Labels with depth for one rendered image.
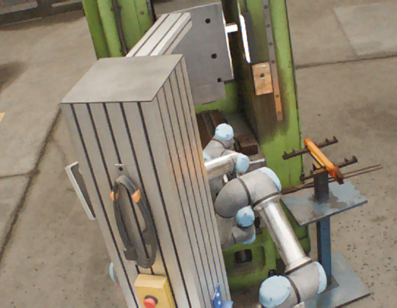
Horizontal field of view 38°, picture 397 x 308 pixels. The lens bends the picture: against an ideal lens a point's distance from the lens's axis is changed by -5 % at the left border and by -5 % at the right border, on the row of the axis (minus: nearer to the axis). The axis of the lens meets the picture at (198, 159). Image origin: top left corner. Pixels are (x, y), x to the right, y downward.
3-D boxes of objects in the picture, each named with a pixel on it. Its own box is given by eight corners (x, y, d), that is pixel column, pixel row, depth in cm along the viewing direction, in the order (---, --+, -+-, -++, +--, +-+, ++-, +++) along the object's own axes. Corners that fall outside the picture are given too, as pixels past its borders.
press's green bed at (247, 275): (279, 283, 357) (273, 225, 332) (219, 298, 355) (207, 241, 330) (258, 227, 403) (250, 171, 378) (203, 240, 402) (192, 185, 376)
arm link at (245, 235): (229, 241, 270) (225, 222, 264) (250, 232, 273) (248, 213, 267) (237, 251, 264) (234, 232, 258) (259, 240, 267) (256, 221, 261)
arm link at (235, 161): (168, 178, 217) (252, 149, 252) (147, 169, 224) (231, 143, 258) (168, 207, 221) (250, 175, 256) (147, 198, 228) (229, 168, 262)
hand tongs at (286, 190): (380, 164, 325) (380, 163, 324) (383, 169, 322) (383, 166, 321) (280, 191, 322) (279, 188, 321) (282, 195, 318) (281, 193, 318)
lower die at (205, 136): (236, 159, 311) (234, 145, 307) (198, 168, 310) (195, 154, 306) (220, 120, 347) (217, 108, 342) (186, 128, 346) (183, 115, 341)
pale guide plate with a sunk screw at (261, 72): (272, 92, 308) (269, 62, 299) (255, 95, 308) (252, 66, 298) (272, 90, 310) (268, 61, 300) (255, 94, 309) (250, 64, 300)
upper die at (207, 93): (226, 98, 292) (223, 81, 287) (186, 107, 291) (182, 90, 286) (210, 65, 327) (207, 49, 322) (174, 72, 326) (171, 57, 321)
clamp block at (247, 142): (258, 153, 312) (257, 143, 308) (242, 157, 312) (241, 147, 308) (253, 141, 322) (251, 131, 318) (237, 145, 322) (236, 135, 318)
